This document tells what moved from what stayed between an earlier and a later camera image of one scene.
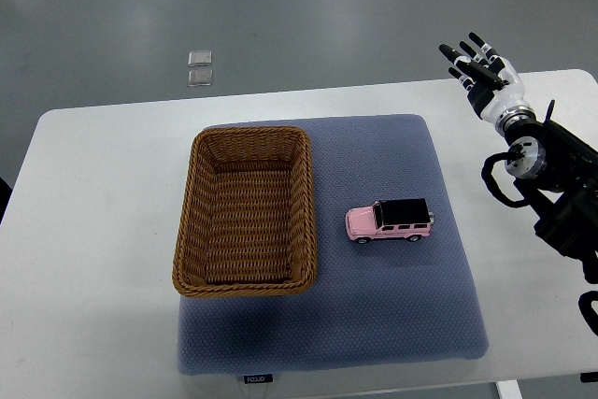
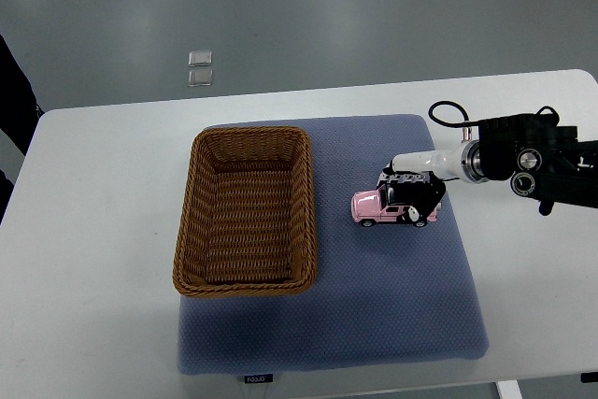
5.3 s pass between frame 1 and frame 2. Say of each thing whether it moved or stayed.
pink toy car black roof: moved
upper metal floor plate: stayed
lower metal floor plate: stayed
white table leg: stayed
